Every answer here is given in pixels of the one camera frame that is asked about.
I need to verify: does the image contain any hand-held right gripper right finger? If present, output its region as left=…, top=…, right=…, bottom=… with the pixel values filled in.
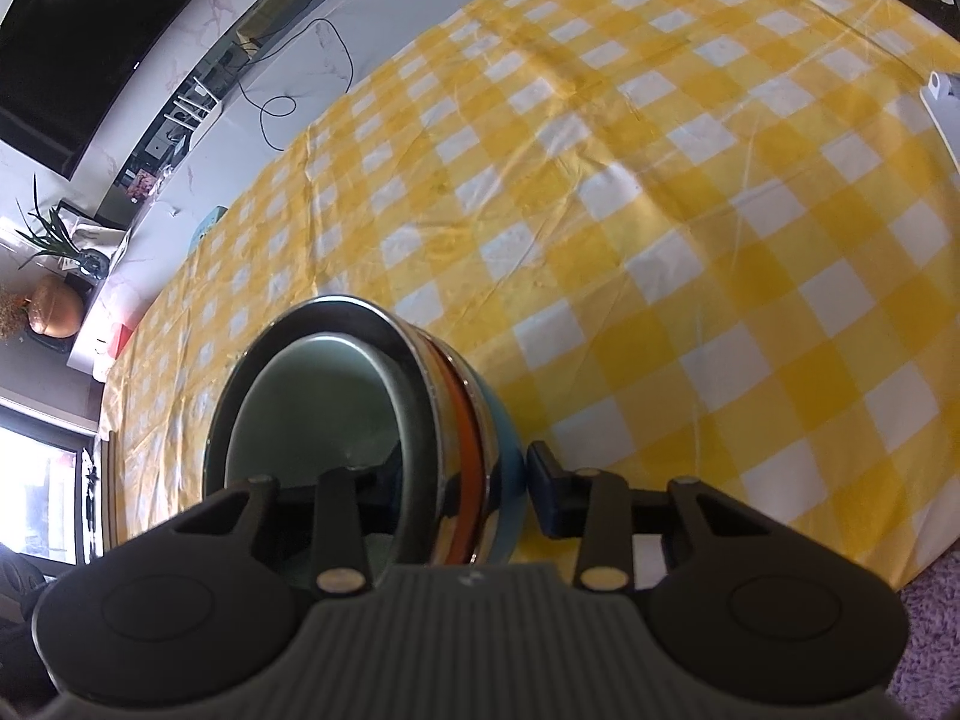
left=526, top=440, right=760, bottom=593

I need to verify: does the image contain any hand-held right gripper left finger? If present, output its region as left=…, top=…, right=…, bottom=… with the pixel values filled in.
left=171, top=441, right=407, bottom=595

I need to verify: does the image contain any blue steel-lined bowl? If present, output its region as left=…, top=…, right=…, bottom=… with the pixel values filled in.
left=415, top=328, right=538, bottom=565

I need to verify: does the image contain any green ceramic bowl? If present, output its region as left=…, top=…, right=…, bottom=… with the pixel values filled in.
left=223, top=333, right=412, bottom=595

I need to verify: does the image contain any orange steel-lined bowl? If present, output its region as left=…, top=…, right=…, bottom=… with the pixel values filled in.
left=203, top=293, right=490, bottom=568

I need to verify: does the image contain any yellow checked tablecloth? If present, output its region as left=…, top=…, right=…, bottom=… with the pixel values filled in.
left=97, top=0, right=960, bottom=593

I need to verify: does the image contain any red and white packet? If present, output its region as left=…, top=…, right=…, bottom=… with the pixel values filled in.
left=92, top=321, right=137, bottom=381

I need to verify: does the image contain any copper vase with dried flowers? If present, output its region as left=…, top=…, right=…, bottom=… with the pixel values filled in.
left=0, top=273, right=86, bottom=340

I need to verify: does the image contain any green plant in blue vase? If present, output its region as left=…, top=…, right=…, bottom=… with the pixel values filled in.
left=13, top=172, right=115, bottom=276

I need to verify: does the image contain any purple shaggy rug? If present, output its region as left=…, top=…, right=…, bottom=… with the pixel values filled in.
left=898, top=546, right=960, bottom=720

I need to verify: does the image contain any white router with antennas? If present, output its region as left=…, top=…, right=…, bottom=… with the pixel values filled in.
left=175, top=77, right=227, bottom=130

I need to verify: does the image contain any white marble media cabinet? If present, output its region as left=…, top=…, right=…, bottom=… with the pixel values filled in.
left=64, top=0, right=575, bottom=385

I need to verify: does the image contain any black flat television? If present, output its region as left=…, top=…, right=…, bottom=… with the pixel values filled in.
left=0, top=0, right=332, bottom=182

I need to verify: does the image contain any white and pink appliance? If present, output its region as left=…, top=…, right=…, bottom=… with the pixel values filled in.
left=919, top=70, right=960, bottom=167

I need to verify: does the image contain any black cable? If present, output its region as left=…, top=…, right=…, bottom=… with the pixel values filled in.
left=238, top=16, right=356, bottom=152

